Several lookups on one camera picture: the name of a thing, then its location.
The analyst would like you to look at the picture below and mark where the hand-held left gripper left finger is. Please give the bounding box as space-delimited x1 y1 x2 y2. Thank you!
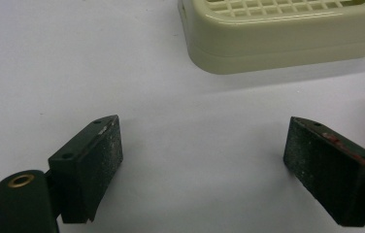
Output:
48 114 124 224

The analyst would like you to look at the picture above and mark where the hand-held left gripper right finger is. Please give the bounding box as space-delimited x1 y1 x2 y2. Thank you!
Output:
282 116 365 227

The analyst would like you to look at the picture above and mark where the cream plastic drain basket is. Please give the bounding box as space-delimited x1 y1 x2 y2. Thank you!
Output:
177 0 365 76

